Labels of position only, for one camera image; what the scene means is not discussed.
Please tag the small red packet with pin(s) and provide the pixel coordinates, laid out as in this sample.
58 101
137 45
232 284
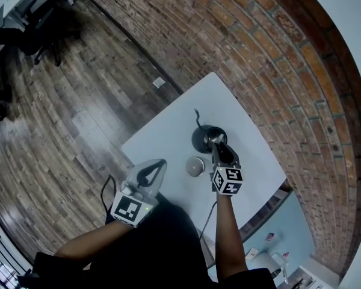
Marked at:
270 236

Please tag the black office chair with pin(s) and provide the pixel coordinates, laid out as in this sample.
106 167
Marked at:
39 32

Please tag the small white card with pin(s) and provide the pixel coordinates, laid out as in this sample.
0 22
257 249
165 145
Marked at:
252 253

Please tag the person's right forearm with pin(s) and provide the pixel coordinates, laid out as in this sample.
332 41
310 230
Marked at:
228 236

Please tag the black gooseneck teapot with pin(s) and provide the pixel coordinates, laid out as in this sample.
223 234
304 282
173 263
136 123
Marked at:
204 137

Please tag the white square table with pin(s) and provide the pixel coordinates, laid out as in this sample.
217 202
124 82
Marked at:
174 125

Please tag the round silver teapot lid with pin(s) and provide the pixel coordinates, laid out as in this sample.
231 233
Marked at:
195 166

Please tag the person's left forearm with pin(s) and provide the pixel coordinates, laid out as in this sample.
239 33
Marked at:
90 241

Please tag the person's black shirt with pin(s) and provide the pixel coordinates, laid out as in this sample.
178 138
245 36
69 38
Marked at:
150 251

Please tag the light blue side table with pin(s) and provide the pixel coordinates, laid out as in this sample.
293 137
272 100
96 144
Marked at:
276 221

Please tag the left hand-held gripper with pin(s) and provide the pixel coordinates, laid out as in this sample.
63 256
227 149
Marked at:
129 209

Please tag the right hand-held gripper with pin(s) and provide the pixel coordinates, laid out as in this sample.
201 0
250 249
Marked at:
227 176

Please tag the white floor socket plate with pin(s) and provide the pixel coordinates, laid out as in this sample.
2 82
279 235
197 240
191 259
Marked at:
159 83

